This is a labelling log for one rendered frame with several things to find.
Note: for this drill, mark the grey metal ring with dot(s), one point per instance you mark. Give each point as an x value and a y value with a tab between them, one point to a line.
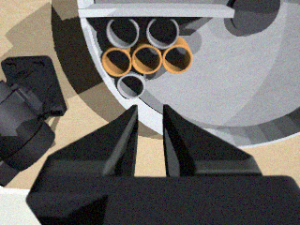
166	42
131	90
121	42

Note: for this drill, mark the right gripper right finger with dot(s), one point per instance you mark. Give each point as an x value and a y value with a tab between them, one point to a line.
190	150

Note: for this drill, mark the bronze bushing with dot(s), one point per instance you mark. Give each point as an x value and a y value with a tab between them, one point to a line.
143	66
113	68
181	65

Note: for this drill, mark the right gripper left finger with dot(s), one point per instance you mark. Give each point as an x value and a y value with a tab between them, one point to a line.
111	149

